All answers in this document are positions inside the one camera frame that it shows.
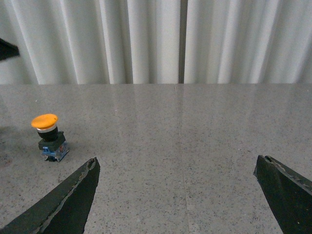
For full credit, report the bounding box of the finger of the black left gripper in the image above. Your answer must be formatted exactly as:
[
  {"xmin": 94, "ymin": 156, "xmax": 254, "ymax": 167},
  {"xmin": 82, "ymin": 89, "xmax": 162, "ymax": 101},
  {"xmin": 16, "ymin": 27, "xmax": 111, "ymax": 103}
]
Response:
[{"xmin": 0, "ymin": 39, "xmax": 20, "ymax": 61}]

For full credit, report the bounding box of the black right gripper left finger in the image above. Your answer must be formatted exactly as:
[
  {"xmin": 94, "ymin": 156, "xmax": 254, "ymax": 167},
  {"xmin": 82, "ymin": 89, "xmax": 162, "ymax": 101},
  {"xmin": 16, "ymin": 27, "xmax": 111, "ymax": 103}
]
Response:
[{"xmin": 0, "ymin": 158, "xmax": 100, "ymax": 234}]

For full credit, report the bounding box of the yellow mushroom push button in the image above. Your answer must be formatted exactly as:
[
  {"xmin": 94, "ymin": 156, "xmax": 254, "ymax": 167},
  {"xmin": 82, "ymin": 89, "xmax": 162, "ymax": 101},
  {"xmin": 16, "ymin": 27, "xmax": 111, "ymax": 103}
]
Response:
[{"xmin": 31, "ymin": 114, "xmax": 69, "ymax": 162}]

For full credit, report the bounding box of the white pleated curtain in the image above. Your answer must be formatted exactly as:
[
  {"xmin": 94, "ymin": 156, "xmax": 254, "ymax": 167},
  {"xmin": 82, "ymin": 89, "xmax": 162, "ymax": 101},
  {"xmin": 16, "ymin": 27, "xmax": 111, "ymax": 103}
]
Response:
[{"xmin": 0, "ymin": 0, "xmax": 312, "ymax": 84}]

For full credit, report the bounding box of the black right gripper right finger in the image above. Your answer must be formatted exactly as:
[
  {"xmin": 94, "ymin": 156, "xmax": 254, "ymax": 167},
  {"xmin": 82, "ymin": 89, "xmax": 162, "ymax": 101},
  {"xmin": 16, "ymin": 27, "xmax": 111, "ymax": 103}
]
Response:
[{"xmin": 253, "ymin": 155, "xmax": 312, "ymax": 234}]

